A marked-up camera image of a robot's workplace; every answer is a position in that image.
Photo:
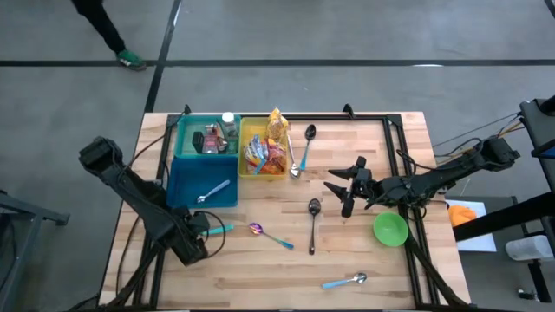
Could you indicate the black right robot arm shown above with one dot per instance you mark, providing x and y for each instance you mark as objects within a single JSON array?
[{"x": 433, "y": 180}]

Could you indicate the yellow plastic bin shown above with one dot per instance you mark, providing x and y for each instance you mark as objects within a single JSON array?
[{"x": 249, "y": 128}]

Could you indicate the white paper sheet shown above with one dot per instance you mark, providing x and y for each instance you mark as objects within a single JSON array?
[{"x": 477, "y": 242}]

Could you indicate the black equipment stand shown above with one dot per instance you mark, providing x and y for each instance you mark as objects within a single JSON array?
[{"x": 539, "y": 125}]

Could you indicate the rainbow iridescent spoon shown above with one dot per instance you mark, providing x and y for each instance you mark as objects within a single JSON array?
[{"x": 256, "y": 228}]

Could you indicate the black metal spoon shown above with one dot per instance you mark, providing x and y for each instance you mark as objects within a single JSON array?
[{"x": 314, "y": 207}]

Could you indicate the green plastic bin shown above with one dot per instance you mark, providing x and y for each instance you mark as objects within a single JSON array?
[{"x": 184, "y": 138}]

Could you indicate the patterned red spice tin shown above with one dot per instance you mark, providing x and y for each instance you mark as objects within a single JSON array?
[{"x": 210, "y": 144}]

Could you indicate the dark teal plastic bin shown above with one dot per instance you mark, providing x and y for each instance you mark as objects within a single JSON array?
[{"x": 186, "y": 182}]

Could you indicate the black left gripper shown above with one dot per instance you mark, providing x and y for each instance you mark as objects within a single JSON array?
[{"x": 191, "y": 238}]

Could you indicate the small saffron glass jar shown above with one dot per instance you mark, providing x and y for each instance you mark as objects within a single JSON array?
[{"x": 211, "y": 128}]

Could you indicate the white plastic container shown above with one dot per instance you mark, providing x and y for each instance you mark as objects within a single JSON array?
[{"x": 529, "y": 248}]

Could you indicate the black table frame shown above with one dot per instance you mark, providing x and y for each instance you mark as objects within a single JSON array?
[{"x": 347, "y": 117}]

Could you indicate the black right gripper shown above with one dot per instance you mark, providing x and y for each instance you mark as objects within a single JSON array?
[{"x": 362, "y": 186}]

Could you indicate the grey metal table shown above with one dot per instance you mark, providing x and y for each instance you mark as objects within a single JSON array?
[{"x": 39, "y": 212}]

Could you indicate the orange snack packet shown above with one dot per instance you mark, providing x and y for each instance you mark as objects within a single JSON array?
[{"x": 275, "y": 167}]

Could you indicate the small black object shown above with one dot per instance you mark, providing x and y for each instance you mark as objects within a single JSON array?
[{"x": 528, "y": 295}]

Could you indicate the dark green tin box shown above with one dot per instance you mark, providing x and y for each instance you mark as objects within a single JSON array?
[{"x": 198, "y": 142}]

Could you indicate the white-lidded glass jar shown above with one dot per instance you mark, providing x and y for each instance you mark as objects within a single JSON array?
[{"x": 228, "y": 118}]

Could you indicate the orange cloth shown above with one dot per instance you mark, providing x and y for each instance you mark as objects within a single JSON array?
[{"x": 461, "y": 215}]

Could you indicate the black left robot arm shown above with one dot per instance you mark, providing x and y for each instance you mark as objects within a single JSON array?
[{"x": 139, "y": 195}]

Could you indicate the person's legs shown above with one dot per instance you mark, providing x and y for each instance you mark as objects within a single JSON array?
[{"x": 102, "y": 26}]

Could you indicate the silver metal spoon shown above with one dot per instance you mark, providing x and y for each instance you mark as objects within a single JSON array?
[{"x": 295, "y": 172}]

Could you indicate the green plastic bowl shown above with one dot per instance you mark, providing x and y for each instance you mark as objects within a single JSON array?
[{"x": 390, "y": 229}]

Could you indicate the ramen noodle packet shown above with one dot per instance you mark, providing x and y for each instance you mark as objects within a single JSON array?
[{"x": 255, "y": 154}]

